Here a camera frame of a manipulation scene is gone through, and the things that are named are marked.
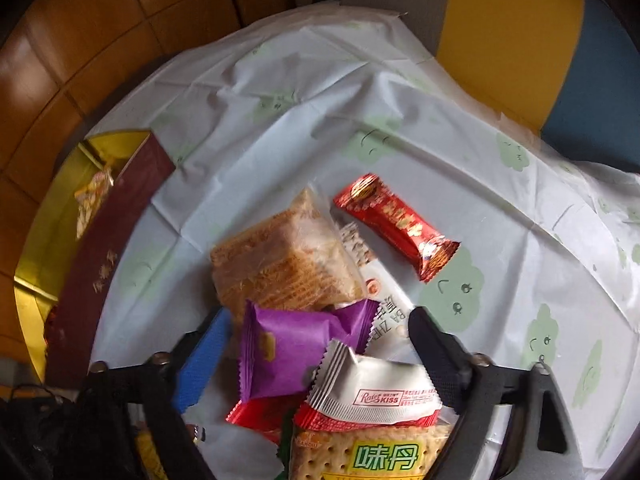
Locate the green cracker packet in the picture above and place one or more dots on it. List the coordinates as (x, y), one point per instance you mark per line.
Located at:
(350, 455)

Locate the yellow snack packet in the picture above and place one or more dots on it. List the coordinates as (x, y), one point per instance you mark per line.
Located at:
(92, 200)

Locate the maroon box with gold lining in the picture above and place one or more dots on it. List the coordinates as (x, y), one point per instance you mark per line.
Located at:
(115, 240)

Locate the purple snack packet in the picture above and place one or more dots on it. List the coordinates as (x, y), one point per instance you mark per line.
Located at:
(285, 345)

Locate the long white snack packet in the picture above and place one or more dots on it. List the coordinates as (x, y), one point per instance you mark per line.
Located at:
(385, 290)

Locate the red candy bar packet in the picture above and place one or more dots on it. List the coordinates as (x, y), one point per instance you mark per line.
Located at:
(395, 225)

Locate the white printed bed sheet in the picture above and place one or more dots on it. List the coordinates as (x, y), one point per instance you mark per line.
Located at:
(300, 135)

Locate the clear wafer packet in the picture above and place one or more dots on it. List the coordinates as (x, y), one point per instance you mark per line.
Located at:
(285, 260)

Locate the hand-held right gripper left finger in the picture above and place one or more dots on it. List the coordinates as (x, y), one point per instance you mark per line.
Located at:
(205, 360)

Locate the large red snack packet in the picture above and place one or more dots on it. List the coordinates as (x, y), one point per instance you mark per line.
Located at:
(255, 415)

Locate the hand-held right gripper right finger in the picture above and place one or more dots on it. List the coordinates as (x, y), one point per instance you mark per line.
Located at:
(435, 355)

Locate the grey yellow blue headboard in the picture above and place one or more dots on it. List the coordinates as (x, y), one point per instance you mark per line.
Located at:
(510, 35)

